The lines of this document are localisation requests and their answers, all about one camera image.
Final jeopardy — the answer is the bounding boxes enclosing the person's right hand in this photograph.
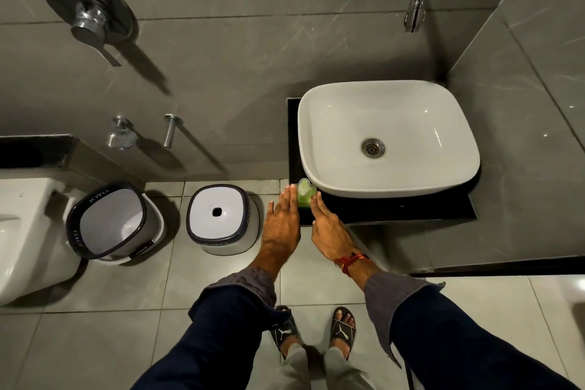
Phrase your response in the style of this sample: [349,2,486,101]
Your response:
[310,191,363,263]

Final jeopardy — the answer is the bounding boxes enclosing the person's left hand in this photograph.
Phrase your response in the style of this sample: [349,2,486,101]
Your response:
[256,183,301,263]

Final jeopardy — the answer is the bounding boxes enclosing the person's right forearm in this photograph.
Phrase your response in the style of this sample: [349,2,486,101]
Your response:
[340,258,582,390]

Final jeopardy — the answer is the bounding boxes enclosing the person's left forearm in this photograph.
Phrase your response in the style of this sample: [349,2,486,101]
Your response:
[132,253,293,390]

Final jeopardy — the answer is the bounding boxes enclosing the green soap dispenser bottle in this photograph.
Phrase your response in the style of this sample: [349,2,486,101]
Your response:
[297,178,318,209]

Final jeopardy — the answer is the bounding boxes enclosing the white plastic bath stool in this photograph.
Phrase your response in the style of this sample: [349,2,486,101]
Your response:
[186,183,261,257]

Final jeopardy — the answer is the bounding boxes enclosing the red thread wristband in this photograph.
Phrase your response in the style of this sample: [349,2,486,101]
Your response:
[334,252,370,277]

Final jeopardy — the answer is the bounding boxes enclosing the chrome sink drain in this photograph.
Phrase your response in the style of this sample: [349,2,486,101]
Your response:
[361,138,386,159]

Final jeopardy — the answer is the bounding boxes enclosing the black stone counter slab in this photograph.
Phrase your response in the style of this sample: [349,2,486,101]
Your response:
[286,97,479,226]

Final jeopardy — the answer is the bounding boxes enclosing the white ceramic sink basin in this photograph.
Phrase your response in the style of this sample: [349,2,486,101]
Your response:
[297,80,481,199]

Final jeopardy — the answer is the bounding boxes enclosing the black left sandal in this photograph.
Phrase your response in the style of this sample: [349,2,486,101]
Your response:
[269,306,303,359]

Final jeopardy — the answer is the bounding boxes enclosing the black sandal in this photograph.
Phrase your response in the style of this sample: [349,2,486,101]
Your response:
[329,307,357,361]
[269,306,303,359]

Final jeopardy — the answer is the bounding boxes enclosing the black right sandal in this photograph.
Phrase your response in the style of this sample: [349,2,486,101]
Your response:
[329,307,357,361]

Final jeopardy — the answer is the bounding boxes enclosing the white bucket with dark rim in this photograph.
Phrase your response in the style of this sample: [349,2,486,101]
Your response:
[65,181,167,265]

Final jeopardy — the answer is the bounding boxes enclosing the person's grey trouser legs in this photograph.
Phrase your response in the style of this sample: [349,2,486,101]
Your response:
[274,343,378,390]

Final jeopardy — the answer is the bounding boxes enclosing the chrome angle valve tap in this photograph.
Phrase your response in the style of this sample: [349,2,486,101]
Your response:
[106,115,138,151]

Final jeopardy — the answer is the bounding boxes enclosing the chrome shower mixer valve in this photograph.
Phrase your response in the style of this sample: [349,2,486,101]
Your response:
[37,0,138,68]

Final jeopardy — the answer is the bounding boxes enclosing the chrome wall spout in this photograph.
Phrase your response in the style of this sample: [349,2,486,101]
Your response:
[163,114,184,150]

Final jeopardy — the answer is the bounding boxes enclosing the white wall-hung toilet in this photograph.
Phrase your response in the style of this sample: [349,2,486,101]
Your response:
[0,177,84,307]

